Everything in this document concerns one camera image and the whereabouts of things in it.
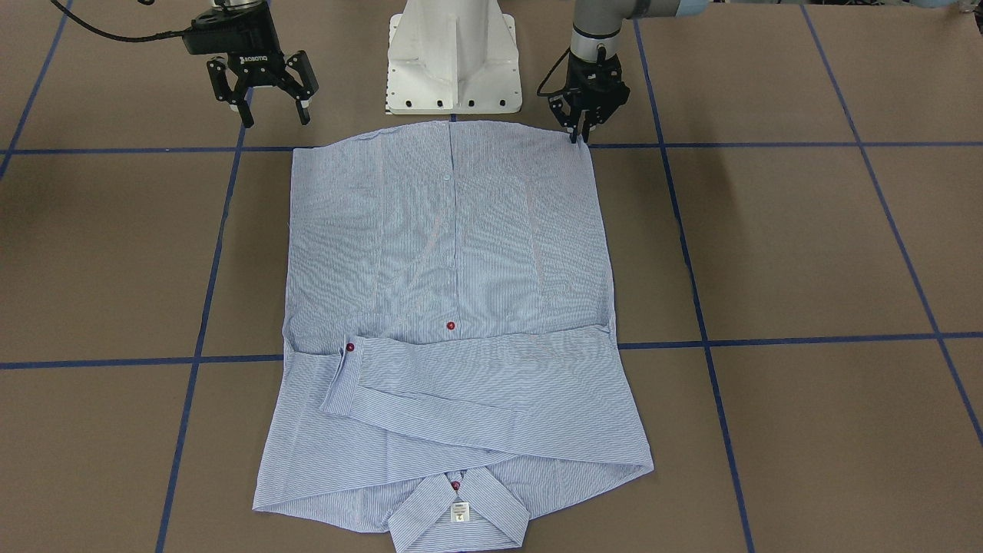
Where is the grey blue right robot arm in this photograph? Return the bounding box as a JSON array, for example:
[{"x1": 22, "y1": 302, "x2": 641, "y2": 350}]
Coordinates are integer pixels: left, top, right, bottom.
[{"x1": 182, "y1": 1, "x2": 319, "y2": 128}]

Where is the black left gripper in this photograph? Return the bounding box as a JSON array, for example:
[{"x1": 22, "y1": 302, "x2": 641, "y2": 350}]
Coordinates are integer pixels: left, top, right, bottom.
[{"x1": 548, "y1": 54, "x2": 630, "y2": 144}]

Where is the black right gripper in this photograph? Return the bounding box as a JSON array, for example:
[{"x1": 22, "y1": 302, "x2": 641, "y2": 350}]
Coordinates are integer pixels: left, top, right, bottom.
[{"x1": 183, "y1": 9, "x2": 319, "y2": 129}]

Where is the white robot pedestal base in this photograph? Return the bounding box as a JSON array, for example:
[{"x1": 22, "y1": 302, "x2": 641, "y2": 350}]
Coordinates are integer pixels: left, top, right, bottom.
[{"x1": 386, "y1": 1, "x2": 523, "y2": 116}]

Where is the blue striped button shirt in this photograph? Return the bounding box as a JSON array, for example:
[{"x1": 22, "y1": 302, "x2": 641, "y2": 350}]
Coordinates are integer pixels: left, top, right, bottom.
[{"x1": 253, "y1": 121, "x2": 654, "y2": 552}]

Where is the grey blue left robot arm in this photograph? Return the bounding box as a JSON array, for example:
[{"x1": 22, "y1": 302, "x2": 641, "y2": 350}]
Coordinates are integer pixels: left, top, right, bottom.
[{"x1": 536, "y1": 1, "x2": 709, "y2": 144}]

